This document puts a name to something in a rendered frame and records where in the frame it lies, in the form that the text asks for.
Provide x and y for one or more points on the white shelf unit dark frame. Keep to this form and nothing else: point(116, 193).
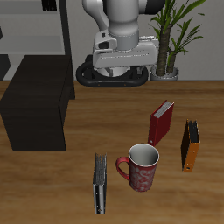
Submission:
point(35, 29)

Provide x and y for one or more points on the red patterned mug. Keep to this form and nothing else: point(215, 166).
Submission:
point(143, 175)

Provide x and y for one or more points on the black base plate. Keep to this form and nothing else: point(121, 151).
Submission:
point(113, 81)

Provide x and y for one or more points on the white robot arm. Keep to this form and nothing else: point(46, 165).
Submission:
point(122, 20)

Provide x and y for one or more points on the pot plant in white pot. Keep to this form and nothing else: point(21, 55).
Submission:
point(163, 49)

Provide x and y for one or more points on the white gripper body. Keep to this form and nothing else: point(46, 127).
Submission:
point(137, 57)

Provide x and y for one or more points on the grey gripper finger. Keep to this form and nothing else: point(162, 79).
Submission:
point(110, 71)
point(141, 69)

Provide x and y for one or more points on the black and grey book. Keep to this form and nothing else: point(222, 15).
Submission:
point(99, 186)

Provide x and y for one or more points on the orange and black book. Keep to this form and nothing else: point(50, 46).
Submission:
point(191, 151)

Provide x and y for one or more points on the dark brown desk caddy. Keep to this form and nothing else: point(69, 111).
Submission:
point(35, 108)

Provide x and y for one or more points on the red book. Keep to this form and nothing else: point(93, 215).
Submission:
point(161, 125)

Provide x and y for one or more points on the black book on shelf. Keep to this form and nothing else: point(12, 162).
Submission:
point(53, 5)
point(45, 5)

